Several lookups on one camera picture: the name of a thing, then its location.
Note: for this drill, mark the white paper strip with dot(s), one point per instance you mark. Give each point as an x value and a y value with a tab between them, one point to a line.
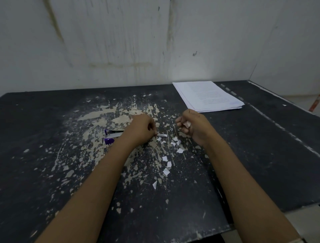
162	135

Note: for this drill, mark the purple and silver stapler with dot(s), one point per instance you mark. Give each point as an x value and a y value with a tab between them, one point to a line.
113	135

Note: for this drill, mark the white paper piece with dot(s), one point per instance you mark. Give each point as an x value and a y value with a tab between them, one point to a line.
187	124

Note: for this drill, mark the person's left forearm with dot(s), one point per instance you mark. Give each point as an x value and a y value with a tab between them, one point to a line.
95	190

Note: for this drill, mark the person's left fingers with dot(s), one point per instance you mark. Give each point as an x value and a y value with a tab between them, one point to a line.
152	127

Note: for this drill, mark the person's right forearm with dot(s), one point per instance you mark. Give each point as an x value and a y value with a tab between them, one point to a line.
245	195

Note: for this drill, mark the scattered white paper scraps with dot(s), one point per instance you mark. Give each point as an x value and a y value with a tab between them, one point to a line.
166	158

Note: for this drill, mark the person's right hand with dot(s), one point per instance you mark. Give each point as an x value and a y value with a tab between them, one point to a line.
198	127

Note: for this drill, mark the orange red pole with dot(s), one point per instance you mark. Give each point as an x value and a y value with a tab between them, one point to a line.
314	102

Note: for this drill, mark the person's right fingers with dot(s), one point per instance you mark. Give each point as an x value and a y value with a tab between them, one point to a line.
182	129

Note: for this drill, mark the stack of white printed sheets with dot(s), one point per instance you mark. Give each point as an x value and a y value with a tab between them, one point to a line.
207	96

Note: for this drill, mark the person's left hand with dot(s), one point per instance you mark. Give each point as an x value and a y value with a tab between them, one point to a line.
138	129

